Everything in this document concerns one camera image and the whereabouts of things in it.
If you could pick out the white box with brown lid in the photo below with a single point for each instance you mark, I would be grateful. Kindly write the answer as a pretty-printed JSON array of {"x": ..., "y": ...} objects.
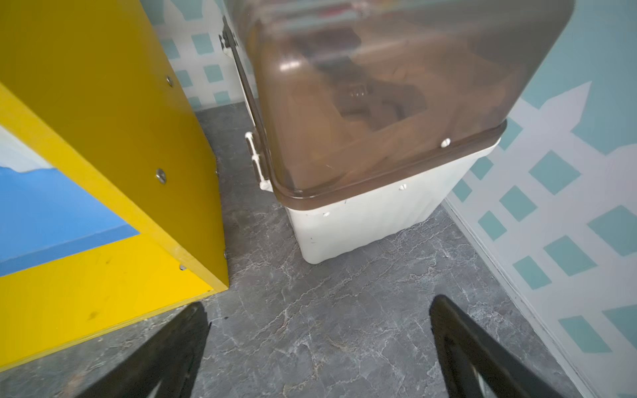
[{"x": 368, "y": 113}]

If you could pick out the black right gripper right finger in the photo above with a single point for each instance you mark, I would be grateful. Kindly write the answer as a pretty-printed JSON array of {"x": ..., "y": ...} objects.
[{"x": 472, "y": 362}]

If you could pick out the yellow pink blue wooden rack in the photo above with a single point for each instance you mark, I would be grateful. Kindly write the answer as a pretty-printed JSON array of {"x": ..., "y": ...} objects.
[{"x": 87, "y": 87}]

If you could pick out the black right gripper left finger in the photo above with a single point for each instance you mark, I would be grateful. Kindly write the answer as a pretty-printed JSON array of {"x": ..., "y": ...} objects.
[{"x": 165, "y": 366}]

